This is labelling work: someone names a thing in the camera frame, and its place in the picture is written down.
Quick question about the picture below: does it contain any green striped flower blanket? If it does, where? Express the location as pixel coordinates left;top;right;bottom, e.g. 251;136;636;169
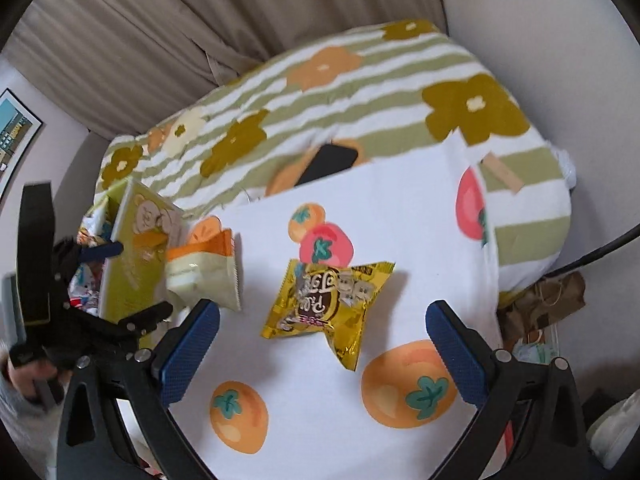
97;20;573;291

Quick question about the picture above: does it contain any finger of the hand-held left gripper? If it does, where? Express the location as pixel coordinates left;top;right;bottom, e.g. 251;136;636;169
55;241;123;266
75;302;173;356

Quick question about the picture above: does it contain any beige curtain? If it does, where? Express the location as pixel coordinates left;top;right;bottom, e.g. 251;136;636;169
0;0;441;143

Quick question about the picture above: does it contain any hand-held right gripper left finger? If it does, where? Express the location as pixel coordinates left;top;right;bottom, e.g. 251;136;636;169
56;299;222;480

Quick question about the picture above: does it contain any person's left hand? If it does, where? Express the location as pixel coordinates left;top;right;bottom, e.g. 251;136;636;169
7;357;61;401

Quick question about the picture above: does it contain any orange white snack packet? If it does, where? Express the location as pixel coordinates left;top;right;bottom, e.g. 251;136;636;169
164;228;243;312

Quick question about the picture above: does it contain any teal printed pack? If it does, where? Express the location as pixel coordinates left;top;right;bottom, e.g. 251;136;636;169
512;330;561;366

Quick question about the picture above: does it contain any brown paper bag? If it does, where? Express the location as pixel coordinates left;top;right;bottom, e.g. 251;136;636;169
500;270;587;341

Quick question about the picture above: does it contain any person's left forearm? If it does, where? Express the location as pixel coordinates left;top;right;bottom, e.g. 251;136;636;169
0;375;63;463

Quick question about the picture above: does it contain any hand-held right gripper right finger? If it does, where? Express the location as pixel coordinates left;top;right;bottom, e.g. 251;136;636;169
425;300;588;480

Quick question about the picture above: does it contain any gold foil snack packet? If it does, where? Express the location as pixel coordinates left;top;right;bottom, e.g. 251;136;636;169
260;259;397;372

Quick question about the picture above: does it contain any wall poster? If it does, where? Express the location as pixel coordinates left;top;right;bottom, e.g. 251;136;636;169
0;87;46;201

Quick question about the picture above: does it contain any pile of colourful packets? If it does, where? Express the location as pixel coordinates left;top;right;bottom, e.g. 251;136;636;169
70;210;118;316

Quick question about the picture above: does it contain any black cable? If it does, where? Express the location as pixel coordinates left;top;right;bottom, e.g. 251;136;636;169
550;225;640;273

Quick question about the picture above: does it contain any white bag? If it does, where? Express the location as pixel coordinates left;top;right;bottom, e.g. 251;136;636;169
585;392;640;471

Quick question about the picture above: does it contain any tan tape strip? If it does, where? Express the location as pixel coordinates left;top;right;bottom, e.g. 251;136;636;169
482;154;525;195

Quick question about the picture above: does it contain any black phone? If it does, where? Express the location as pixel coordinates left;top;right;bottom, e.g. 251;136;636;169
295;142;360;187

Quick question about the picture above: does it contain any white fruit print tablecloth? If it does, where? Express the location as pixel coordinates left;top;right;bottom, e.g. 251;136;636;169
115;132;501;480

